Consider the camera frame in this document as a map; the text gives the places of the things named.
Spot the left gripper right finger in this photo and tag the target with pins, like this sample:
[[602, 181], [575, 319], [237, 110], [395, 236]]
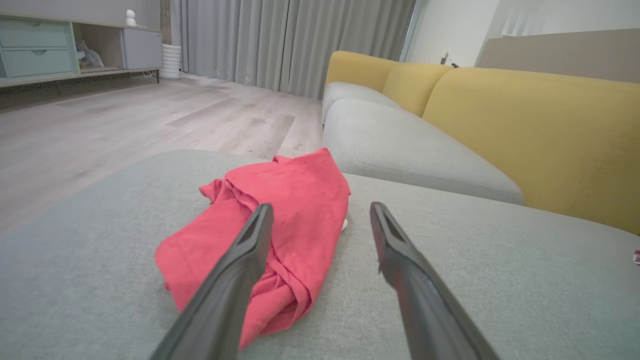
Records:
[[420, 300]]

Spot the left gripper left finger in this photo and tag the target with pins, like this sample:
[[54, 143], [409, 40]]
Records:
[[225, 290]]

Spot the red Bulls jersey white sleeves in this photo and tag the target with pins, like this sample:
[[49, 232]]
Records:
[[300, 200]]

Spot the large grey sofa chaise cushion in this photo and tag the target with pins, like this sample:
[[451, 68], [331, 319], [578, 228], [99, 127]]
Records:
[[500, 280]]

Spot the wide yellow sofa back cushion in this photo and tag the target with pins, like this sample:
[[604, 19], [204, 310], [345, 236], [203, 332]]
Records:
[[550, 135]]

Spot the narrow yellow sofa back cushion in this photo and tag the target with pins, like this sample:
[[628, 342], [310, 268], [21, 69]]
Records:
[[412, 87]]

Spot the small grey sofa seat cushion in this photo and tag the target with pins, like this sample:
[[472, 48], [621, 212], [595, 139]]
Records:
[[350, 92]]

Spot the white ribbed floor vase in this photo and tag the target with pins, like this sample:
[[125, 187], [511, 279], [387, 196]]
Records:
[[171, 62]]

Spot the yellow sofa end back cushion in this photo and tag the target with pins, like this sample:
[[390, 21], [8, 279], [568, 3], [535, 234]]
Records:
[[357, 70]]

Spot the black object behind sofa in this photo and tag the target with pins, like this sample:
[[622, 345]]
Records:
[[444, 59]]

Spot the grey curtain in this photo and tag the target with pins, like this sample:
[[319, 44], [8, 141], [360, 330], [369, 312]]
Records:
[[280, 45]]

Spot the plastic bag in cabinet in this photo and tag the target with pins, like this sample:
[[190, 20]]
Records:
[[89, 57]]

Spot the small white figurine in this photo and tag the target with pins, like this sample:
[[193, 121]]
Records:
[[130, 19]]

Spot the beige panel behind sofa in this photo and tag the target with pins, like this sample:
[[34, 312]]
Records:
[[575, 55]]

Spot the low cabinet with green drawers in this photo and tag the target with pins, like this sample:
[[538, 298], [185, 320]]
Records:
[[45, 50]]

